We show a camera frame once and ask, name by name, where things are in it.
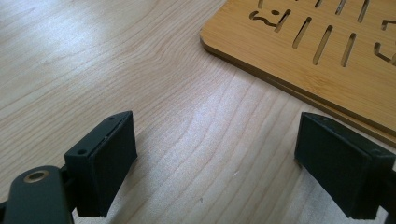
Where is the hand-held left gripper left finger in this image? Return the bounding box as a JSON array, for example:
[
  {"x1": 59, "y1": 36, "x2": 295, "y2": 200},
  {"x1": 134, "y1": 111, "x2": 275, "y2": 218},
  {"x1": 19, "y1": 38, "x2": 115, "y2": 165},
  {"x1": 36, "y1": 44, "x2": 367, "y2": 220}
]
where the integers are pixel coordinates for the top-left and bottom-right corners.
[{"x1": 64, "y1": 110, "x2": 138, "y2": 218}]

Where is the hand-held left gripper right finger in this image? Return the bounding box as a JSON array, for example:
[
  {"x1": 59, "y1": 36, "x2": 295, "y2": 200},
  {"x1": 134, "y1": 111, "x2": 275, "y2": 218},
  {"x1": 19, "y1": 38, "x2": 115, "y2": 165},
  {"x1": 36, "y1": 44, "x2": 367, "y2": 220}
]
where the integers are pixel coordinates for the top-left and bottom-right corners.
[{"x1": 293, "y1": 112, "x2": 396, "y2": 220}]

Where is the slotted bamboo trivet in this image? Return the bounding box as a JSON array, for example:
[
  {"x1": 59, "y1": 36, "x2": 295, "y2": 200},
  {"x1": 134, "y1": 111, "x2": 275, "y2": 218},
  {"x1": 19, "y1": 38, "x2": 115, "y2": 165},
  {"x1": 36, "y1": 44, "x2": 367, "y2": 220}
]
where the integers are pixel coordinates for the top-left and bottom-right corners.
[
  {"x1": 199, "y1": 0, "x2": 396, "y2": 138},
  {"x1": 236, "y1": 66, "x2": 396, "y2": 149}
]

